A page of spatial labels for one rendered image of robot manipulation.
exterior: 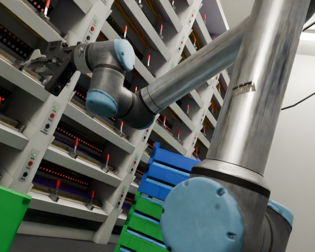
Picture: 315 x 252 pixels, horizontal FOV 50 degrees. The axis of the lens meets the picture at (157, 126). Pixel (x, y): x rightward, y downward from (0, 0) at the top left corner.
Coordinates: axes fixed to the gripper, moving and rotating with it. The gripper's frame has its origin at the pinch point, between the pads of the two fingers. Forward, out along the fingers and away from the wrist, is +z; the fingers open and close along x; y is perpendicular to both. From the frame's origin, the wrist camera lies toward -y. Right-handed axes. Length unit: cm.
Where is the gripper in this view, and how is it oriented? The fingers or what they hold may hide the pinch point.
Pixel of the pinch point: (30, 68)
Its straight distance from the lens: 120.0
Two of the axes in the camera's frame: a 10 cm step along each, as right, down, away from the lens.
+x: -3.9, -3.4, -8.5
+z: -9.1, -0.1, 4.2
